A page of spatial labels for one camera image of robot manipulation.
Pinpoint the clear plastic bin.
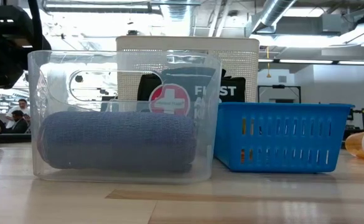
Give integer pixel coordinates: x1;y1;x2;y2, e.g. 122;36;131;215
27;49;223;185

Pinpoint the silver ventilation duct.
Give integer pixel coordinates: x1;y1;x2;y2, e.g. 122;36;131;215
251;0;298;34

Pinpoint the black equipment stand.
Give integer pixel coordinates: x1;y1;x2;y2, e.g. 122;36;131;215
342;106;364;141

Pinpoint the white woven plastic basket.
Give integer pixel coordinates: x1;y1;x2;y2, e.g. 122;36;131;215
115;35;261;104

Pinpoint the ceiling strip light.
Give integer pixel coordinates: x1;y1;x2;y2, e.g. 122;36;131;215
258;58;364;66

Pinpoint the black first aid kit bag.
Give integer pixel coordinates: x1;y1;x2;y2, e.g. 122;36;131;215
136;66;247;126

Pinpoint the blue slotted plastic basket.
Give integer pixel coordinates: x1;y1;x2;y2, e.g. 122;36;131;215
213;101;356;174

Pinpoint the yellow hanging cord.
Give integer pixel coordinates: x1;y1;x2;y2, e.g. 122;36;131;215
265;45;272;79

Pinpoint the orange pill bottle white cap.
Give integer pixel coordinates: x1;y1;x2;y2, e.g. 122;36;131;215
344;127;364;163

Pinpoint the blue bandage roll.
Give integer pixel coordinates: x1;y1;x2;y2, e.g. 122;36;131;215
36;111;198;173

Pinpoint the person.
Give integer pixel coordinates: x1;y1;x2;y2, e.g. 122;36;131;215
5;98;32;129
3;109;30;135

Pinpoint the black metal frame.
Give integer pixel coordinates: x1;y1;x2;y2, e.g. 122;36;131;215
257;84;302;105

